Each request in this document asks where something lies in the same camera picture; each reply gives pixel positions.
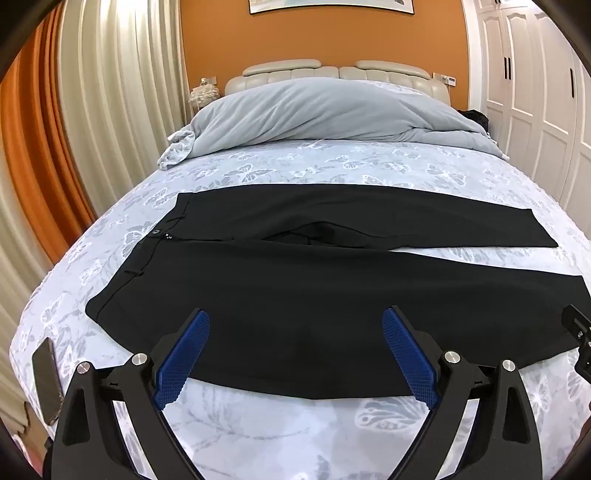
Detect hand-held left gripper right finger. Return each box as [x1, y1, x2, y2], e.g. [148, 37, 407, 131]
[381, 305, 544, 480]

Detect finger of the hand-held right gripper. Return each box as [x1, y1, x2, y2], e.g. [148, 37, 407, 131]
[561, 304, 591, 370]

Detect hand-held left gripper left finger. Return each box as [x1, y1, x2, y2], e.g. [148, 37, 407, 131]
[50, 308, 212, 480]

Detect black pants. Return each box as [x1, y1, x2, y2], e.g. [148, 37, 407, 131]
[87, 185, 591, 398]

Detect black smartphone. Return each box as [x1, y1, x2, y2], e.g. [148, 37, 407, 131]
[31, 339, 64, 428]

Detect butterfly print bed sheet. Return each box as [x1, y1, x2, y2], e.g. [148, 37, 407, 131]
[9, 136, 591, 480]

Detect dark cloth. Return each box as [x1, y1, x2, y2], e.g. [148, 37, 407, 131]
[461, 109, 490, 134]

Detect white wardrobe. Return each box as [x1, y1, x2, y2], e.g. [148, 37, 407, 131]
[462, 0, 591, 217]

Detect orange curtain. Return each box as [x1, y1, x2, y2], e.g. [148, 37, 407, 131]
[0, 9, 98, 273]

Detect grey duvet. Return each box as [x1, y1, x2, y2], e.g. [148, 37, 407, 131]
[157, 78, 509, 172]

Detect white flower decoration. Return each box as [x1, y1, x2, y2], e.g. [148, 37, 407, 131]
[189, 78, 221, 112]

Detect white pleated curtain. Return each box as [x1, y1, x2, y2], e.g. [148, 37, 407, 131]
[58, 0, 192, 222]

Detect cream padded headboard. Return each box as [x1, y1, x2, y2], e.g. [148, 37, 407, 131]
[225, 59, 451, 107]

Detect framed wall picture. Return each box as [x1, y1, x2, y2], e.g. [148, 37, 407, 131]
[248, 0, 422, 16]

